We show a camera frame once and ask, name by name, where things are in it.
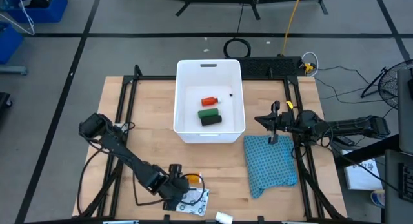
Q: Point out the white plastic bottle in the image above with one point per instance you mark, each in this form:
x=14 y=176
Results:
x=224 y=218

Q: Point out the black floor fan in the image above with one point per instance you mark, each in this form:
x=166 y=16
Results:
x=392 y=85

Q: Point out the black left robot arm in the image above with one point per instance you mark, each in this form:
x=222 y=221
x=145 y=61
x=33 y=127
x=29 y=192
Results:
x=129 y=156

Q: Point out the white perforated plastic basket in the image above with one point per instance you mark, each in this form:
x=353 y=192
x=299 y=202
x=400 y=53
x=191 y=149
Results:
x=209 y=137

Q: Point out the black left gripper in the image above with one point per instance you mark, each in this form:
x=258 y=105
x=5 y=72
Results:
x=174 y=188

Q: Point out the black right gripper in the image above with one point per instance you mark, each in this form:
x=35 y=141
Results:
x=282 y=120

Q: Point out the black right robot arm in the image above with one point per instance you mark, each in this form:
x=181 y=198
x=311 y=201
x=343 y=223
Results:
x=348 y=125

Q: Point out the small blue storage bin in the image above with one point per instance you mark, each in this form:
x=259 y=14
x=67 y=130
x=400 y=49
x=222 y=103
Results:
x=9 y=43

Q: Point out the white patterned pouch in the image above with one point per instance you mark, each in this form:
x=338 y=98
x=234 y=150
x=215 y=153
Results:
x=197 y=207

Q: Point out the yellow plug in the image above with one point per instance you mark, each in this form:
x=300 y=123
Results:
x=308 y=67

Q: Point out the amber pill bottle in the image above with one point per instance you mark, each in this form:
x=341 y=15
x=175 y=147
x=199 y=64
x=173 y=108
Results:
x=194 y=179

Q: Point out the black bandage roll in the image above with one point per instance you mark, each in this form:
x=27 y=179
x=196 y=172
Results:
x=211 y=120

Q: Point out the black aluminium table frame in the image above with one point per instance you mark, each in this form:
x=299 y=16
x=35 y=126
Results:
x=155 y=77

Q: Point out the large blue storage bin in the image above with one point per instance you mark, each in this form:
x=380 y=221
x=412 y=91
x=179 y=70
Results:
x=48 y=9

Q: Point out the black side desk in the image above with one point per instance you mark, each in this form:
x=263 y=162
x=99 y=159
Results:
x=397 y=185

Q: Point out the grey monitor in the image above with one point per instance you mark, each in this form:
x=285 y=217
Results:
x=406 y=114

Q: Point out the orange bottle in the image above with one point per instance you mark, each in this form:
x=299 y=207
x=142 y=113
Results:
x=209 y=101

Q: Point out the blue patterned folded cloth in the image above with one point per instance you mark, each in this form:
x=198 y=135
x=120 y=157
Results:
x=269 y=169

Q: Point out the green bandage roll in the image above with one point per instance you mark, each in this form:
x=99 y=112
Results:
x=208 y=113

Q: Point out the white printed box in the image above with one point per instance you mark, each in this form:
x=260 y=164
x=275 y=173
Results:
x=361 y=175

